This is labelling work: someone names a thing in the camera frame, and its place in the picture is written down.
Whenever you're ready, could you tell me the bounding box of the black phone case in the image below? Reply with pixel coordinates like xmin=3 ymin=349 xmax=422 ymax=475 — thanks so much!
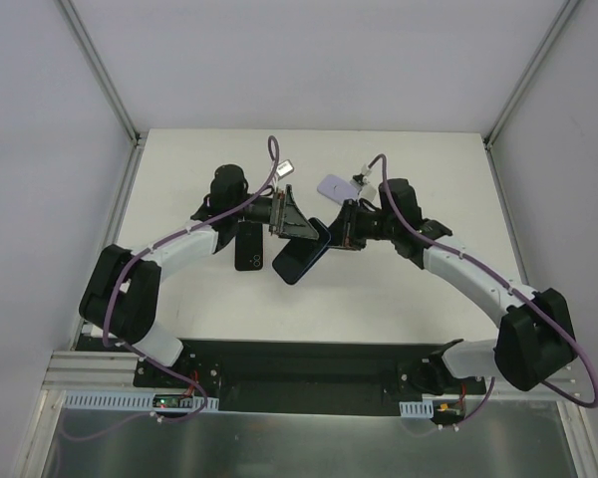
xmin=308 ymin=217 xmax=331 ymax=247

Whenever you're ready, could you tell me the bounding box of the black cased phone with ring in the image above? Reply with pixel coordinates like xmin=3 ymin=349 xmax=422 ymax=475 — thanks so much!
xmin=234 ymin=222 xmax=264 ymax=272

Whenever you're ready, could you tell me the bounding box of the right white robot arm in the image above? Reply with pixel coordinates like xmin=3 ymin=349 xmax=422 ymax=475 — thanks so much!
xmin=329 ymin=179 xmax=578 ymax=395

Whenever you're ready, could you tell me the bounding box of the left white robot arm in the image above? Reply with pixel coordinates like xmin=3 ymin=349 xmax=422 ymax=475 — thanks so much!
xmin=79 ymin=164 xmax=319 ymax=387

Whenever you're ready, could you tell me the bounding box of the lilac cased phone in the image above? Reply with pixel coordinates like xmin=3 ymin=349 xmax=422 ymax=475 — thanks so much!
xmin=316 ymin=174 xmax=363 ymax=204

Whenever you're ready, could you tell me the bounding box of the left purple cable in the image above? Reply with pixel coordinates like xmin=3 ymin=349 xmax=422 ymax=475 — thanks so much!
xmin=59 ymin=135 xmax=280 ymax=442

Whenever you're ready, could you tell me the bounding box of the purple cable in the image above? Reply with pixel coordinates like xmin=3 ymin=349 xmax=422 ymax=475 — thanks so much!
xmin=363 ymin=153 xmax=598 ymax=439
xmin=59 ymin=135 xmax=280 ymax=442

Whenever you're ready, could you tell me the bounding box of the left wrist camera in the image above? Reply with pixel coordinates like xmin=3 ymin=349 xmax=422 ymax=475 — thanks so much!
xmin=275 ymin=159 xmax=295 ymax=180

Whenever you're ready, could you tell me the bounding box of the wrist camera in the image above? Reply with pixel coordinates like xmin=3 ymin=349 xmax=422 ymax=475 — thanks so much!
xmin=350 ymin=173 xmax=377 ymax=202
xmin=275 ymin=159 xmax=295 ymax=180

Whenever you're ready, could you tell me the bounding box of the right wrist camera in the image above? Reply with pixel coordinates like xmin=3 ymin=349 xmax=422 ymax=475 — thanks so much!
xmin=350 ymin=173 xmax=377 ymax=202

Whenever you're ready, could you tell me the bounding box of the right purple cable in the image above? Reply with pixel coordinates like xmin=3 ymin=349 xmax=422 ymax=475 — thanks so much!
xmin=363 ymin=153 xmax=598 ymax=439

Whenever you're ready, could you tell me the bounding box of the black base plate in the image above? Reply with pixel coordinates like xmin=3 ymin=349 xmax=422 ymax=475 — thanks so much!
xmin=74 ymin=333 xmax=499 ymax=414

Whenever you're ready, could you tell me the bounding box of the right white cable duct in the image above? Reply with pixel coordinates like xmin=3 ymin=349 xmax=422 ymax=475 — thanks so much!
xmin=399 ymin=399 xmax=435 ymax=419

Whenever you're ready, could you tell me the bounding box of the white cable duct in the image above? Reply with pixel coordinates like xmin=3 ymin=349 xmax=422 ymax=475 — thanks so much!
xmin=399 ymin=399 xmax=435 ymax=419
xmin=64 ymin=390 xmax=219 ymax=413

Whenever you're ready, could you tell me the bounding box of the aluminium front rail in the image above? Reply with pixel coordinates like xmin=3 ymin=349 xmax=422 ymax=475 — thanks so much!
xmin=42 ymin=351 xmax=138 ymax=390

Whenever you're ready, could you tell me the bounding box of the left white cable duct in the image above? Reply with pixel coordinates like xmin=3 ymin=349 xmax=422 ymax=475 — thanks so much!
xmin=64 ymin=390 xmax=219 ymax=413

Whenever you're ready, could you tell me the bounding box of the left aluminium frame post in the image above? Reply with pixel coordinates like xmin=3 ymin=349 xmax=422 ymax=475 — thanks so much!
xmin=54 ymin=0 xmax=143 ymax=146

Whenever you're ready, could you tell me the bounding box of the aluminium frame post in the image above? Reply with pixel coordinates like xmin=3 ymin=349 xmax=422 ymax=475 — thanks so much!
xmin=54 ymin=0 xmax=143 ymax=146
xmin=483 ymin=0 xmax=582 ymax=151

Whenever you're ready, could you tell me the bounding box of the right aluminium frame post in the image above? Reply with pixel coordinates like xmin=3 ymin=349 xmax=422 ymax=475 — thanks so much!
xmin=483 ymin=0 xmax=582 ymax=151

